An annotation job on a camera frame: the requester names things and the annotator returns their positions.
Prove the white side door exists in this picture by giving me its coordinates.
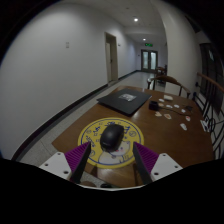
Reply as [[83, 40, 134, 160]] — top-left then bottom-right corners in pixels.
[[104, 31, 120, 84]]

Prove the dark framed window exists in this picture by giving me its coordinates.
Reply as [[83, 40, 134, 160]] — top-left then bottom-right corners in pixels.
[[199, 42, 224, 113]]

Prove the round yellow cartoon mouse pad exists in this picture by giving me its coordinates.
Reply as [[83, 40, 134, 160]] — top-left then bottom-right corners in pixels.
[[77, 116, 145, 170]]

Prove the black railing with wooden handrail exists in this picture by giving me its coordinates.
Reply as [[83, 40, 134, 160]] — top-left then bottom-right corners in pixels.
[[191, 72, 224, 160]]

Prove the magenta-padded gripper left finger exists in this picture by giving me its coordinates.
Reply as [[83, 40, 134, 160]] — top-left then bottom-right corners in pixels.
[[38, 141, 92, 185]]

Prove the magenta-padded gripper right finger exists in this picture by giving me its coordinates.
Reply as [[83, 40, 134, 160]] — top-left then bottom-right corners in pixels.
[[132, 141, 184, 186]]

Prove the small black box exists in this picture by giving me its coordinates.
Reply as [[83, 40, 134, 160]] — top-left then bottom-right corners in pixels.
[[148, 101, 160, 112]]

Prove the glass double door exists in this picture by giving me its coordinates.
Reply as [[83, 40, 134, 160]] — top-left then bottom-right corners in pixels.
[[140, 48, 159, 73]]

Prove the wooden armchair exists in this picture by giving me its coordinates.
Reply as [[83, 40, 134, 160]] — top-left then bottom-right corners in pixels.
[[146, 74, 192, 99]]

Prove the black cable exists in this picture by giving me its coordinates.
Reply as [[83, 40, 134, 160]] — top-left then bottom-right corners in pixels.
[[172, 105, 194, 116]]

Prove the black closed laptop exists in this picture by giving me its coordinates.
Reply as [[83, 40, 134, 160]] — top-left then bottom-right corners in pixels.
[[96, 87, 153, 117]]

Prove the black computer mouse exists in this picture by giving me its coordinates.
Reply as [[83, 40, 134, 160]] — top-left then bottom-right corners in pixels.
[[99, 123, 125, 152]]

